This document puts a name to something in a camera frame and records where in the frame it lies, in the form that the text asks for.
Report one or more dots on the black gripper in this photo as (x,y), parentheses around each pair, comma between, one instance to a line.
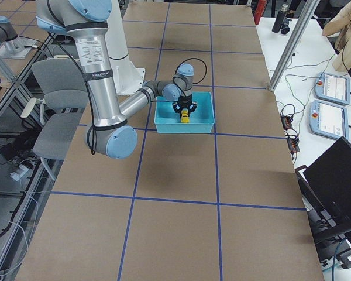
(184,102)

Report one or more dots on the yellow beetle toy car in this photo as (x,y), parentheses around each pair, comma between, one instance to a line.
(185,116)

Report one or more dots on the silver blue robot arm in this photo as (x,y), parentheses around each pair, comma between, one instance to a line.
(11,45)
(86,22)

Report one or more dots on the light blue plastic bin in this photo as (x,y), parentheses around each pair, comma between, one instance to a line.
(201,120)

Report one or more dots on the small electronics board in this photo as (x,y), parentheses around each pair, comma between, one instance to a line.
(291,134)

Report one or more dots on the grey office chair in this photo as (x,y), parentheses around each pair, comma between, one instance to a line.
(63,87)

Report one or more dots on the black water bottle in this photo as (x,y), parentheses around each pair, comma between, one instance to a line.
(280,18)

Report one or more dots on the lower teach pendant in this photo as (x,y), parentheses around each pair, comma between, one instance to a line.
(328,120)

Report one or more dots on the teach pendant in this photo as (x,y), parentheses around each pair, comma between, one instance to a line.
(333,88)
(328,120)

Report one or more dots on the upper teach pendant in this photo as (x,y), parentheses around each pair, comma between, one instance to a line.
(333,88)

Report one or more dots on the black laptop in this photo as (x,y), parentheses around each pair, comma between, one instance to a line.
(326,184)

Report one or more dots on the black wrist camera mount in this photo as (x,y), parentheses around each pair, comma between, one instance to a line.
(174,106)

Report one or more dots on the white camera stand pedestal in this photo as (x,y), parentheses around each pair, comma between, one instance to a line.
(128,78)

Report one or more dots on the aluminium frame post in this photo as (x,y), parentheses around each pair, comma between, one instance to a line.
(302,22)

